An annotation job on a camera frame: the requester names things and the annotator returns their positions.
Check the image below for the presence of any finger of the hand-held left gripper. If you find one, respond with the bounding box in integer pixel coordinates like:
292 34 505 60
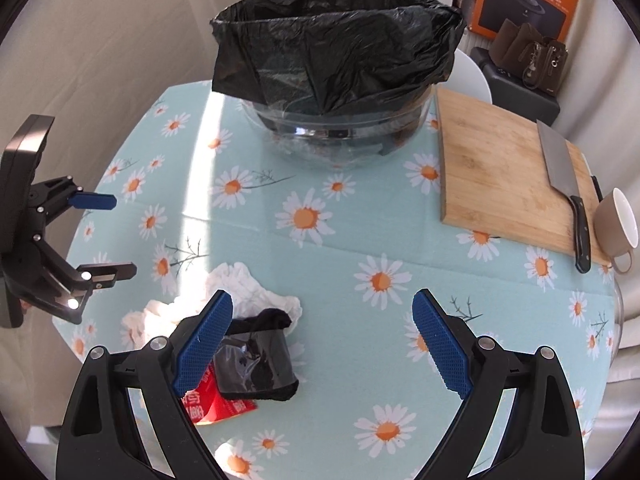
15 239 138 326
30 174 118 227

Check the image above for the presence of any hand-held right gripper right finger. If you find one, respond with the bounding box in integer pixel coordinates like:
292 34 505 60
411 288 586 480

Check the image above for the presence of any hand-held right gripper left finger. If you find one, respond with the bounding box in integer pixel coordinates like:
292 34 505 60
55 288 234 480

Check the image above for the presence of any black bundle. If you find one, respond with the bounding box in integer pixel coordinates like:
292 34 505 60
212 307 301 404

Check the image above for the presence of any red paper packet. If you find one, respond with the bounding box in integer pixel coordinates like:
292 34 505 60
182 362 259 427

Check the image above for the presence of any white tissue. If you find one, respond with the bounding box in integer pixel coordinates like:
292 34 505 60
122 261 304 357

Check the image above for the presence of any clear glass bowl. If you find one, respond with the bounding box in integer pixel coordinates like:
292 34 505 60
240 82 436 172

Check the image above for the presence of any black trash bag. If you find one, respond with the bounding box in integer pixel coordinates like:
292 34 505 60
209 0 466 117

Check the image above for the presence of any daisy print tablecloth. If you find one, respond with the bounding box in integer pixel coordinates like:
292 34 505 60
52 80 632 480

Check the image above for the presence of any wooden cutting board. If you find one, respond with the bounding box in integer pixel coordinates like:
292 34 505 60
434 85 614 267

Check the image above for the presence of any beige ceramic cup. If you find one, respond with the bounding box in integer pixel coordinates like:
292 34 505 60
592 187 640 276

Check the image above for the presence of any black ottoman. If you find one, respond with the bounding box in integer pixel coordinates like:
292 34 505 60
470 46 562 127

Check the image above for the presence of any white chair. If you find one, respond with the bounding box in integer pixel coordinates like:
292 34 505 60
452 52 494 107

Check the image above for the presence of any brown leather handbag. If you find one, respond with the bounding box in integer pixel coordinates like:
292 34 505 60
492 17 571 94

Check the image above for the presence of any white curtain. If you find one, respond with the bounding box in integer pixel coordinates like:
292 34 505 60
550 0 640 191

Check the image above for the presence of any cleaver with black handle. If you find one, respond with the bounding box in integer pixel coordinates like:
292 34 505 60
536 119 594 275

